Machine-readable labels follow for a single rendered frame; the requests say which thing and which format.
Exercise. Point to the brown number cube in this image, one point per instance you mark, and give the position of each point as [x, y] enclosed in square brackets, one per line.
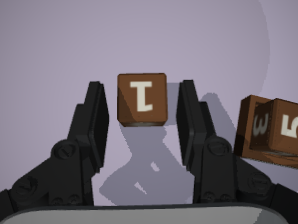
[275, 128]
[142, 99]

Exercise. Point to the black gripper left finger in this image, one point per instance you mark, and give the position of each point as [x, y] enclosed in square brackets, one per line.
[60, 177]

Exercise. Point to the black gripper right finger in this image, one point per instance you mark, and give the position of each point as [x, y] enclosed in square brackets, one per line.
[218, 171]

